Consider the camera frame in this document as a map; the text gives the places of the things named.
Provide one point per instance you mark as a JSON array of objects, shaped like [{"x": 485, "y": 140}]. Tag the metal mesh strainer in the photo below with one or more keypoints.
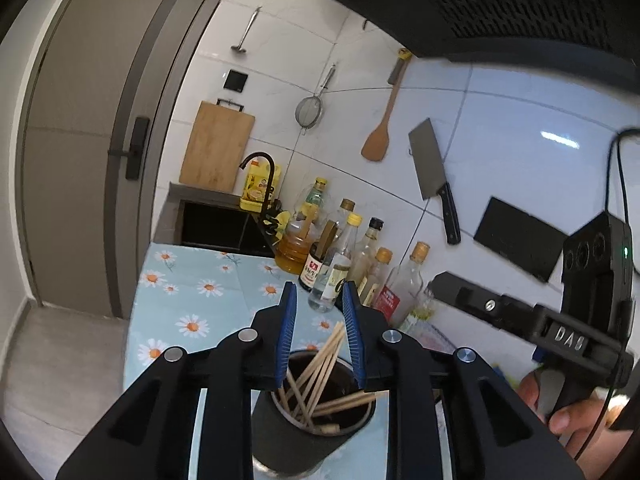
[{"x": 307, "y": 112}]

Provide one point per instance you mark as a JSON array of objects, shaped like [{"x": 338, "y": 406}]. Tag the small clear bottle gold cap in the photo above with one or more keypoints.
[{"x": 346, "y": 215}]

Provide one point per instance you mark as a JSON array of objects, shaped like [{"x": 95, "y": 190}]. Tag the yellow oil jug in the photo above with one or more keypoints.
[{"x": 255, "y": 190}]

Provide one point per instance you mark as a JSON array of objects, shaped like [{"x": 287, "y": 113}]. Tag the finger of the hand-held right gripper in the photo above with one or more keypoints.
[{"x": 480, "y": 300}]

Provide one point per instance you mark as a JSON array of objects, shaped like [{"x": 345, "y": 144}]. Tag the pile of wooden chopsticks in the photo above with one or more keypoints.
[{"x": 327, "y": 352}]

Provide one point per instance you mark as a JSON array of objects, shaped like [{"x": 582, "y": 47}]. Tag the daisy print blue tablecloth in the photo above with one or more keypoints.
[{"x": 190, "y": 305}]

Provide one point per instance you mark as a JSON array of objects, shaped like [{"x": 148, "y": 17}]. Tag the large amber oil bottle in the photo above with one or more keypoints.
[{"x": 295, "y": 255}]

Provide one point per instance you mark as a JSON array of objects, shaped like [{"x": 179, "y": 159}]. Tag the black sink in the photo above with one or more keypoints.
[{"x": 215, "y": 227}]

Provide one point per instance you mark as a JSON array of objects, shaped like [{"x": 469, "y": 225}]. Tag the grey door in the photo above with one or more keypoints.
[{"x": 90, "y": 135}]

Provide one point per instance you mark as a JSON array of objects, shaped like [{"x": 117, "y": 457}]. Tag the dark sauce bottle red label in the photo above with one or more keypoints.
[{"x": 310, "y": 272}]

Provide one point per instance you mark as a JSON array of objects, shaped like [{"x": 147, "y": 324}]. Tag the black range hood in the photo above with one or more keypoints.
[{"x": 450, "y": 0}]

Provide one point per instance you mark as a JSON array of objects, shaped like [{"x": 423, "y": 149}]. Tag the black cylindrical utensil holder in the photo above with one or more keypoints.
[{"x": 290, "y": 445}]

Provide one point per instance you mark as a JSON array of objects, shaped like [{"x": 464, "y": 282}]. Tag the clear bottle yellow cap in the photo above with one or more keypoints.
[{"x": 332, "y": 280}]

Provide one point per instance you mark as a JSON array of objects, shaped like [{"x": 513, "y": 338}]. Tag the wooden cutting board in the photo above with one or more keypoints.
[{"x": 215, "y": 150}]

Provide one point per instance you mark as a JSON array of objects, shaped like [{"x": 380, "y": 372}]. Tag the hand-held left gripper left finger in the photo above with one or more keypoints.
[{"x": 289, "y": 320}]

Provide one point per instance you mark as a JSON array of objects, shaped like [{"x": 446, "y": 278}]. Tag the tall clear bottle gold cap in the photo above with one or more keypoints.
[{"x": 407, "y": 285}]

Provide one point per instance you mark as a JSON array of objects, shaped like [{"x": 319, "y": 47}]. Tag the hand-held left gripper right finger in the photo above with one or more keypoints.
[{"x": 352, "y": 330}]

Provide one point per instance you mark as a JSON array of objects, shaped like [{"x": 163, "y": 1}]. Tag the black curved faucet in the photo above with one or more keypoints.
[{"x": 272, "y": 175}]

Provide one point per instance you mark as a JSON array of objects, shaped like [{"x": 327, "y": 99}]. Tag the wooden spatula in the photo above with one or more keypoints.
[{"x": 375, "y": 145}]

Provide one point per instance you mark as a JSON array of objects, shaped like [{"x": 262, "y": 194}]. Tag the black wall socket panel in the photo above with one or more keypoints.
[{"x": 515, "y": 240}]

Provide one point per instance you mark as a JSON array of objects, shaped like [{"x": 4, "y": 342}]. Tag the metal ladle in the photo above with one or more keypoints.
[{"x": 247, "y": 30}]

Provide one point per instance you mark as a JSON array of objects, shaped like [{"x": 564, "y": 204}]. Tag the short bottle gold cap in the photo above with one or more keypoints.
[{"x": 420, "y": 312}]

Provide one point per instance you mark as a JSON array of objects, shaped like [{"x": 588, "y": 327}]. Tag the person's right hand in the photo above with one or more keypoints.
[{"x": 580, "y": 420}]

